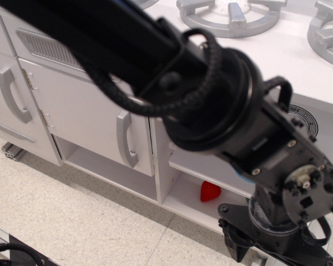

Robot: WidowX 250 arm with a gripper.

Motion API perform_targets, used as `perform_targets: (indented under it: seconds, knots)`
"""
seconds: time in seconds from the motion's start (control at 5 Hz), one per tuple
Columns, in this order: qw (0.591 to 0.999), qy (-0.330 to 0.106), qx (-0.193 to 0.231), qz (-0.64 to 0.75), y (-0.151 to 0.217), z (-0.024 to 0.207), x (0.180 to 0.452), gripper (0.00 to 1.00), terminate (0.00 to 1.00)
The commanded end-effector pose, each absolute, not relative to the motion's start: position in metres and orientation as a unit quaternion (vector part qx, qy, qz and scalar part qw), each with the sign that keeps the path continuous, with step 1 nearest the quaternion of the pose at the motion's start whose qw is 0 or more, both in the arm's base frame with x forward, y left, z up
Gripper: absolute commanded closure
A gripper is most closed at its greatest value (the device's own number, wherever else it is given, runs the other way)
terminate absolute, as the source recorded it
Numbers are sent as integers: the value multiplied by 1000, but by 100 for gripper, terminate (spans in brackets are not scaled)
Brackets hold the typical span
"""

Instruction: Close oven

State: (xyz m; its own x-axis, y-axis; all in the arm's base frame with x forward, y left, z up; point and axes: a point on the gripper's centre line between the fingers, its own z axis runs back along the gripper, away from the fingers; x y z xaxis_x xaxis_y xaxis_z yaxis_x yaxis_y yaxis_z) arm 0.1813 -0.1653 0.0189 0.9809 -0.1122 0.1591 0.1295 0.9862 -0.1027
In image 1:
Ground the silver left stove burner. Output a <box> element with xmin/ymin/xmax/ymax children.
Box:
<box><xmin>176</xmin><ymin>1</ymin><xmax>287</xmax><ymax>38</ymax></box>

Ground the grey cabinet door handle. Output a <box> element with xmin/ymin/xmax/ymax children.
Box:
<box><xmin>116</xmin><ymin>110</ymin><xmax>138</xmax><ymax>168</ymax></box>

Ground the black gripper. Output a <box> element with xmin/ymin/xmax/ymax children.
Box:
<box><xmin>218</xmin><ymin>204</ymin><xmax>333</xmax><ymax>265</ymax></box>

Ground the white toy kitchen unit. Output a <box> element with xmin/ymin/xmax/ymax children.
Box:
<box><xmin>0</xmin><ymin>1</ymin><xmax>333</xmax><ymax>231</ymax></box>

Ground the grey vent grille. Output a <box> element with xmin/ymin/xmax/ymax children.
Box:
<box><xmin>16</xmin><ymin>28</ymin><xmax>83</xmax><ymax>69</ymax></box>

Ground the red toy strawberry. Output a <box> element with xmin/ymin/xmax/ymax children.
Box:
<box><xmin>200</xmin><ymin>181</ymin><xmax>221</xmax><ymax>202</ymax></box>

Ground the silver stove burner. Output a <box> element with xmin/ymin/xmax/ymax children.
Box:
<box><xmin>307</xmin><ymin>1</ymin><xmax>333</xmax><ymax>65</ymax></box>
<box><xmin>176</xmin><ymin>1</ymin><xmax>287</xmax><ymax>38</ymax></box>

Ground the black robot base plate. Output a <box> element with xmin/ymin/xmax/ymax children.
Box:
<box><xmin>0</xmin><ymin>235</ymin><xmax>59</xmax><ymax>266</ymax></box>

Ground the light blue toy plate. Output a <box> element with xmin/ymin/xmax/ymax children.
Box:
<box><xmin>233</xmin><ymin>166</ymin><xmax>255</xmax><ymax>185</ymax></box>

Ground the silver right stove burner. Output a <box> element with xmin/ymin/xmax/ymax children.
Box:
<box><xmin>307</xmin><ymin>1</ymin><xmax>333</xmax><ymax>65</ymax></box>

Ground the grey right timer knob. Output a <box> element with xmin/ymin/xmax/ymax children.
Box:
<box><xmin>289</xmin><ymin>104</ymin><xmax>319</xmax><ymax>138</ymax></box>

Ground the grey far left handle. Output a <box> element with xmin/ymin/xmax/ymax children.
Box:
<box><xmin>0</xmin><ymin>66</ymin><xmax>32</xmax><ymax>124</ymax></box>

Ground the aluminium frame extrusion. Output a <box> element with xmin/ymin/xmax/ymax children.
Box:
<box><xmin>1</xmin><ymin>142</ymin><xmax>26</xmax><ymax>162</ymax></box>

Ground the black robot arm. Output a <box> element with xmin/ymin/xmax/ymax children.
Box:
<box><xmin>0</xmin><ymin>1</ymin><xmax>333</xmax><ymax>265</ymax></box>

